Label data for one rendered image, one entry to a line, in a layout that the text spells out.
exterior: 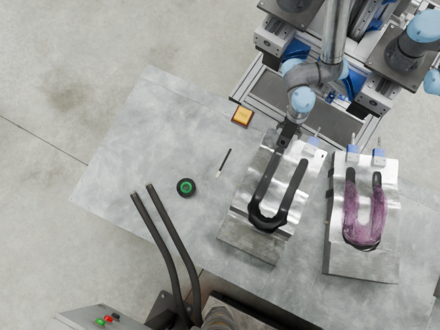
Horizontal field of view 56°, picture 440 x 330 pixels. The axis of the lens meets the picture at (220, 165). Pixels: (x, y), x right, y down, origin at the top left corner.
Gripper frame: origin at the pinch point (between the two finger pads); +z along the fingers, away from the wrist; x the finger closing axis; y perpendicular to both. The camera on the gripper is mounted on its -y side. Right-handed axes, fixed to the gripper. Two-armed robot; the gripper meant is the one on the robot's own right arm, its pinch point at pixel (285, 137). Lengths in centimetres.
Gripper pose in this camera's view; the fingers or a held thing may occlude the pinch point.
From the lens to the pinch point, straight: 170.8
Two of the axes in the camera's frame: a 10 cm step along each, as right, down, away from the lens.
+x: -9.0, -4.2, 1.2
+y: 4.4, -8.7, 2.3
